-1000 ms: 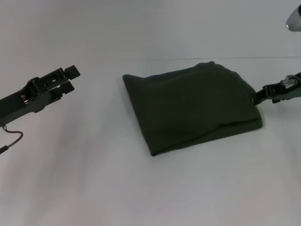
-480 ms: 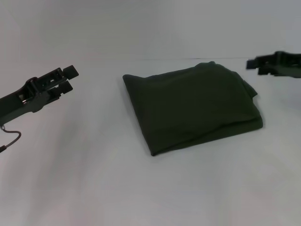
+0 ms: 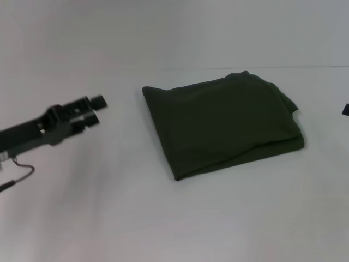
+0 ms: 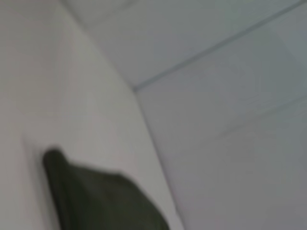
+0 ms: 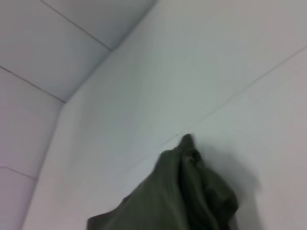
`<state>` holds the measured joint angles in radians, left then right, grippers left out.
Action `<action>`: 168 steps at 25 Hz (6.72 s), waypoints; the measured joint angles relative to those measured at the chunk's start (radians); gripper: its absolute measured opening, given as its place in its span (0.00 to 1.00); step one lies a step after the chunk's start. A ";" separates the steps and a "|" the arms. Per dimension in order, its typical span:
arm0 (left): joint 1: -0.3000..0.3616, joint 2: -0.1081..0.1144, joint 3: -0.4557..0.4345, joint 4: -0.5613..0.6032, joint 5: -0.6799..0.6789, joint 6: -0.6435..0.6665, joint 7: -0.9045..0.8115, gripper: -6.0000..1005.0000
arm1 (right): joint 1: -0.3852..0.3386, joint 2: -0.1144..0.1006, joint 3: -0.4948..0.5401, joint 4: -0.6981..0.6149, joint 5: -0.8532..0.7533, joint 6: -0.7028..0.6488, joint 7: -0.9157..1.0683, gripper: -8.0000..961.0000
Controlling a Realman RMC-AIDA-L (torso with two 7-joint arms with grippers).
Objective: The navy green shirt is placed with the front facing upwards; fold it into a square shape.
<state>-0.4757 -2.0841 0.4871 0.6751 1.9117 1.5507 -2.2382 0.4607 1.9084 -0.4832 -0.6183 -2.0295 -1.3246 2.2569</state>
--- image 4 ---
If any dark green FREE t-shirt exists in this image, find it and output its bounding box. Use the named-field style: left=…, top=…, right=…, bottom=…
left=42, top=148, right=171, bottom=230

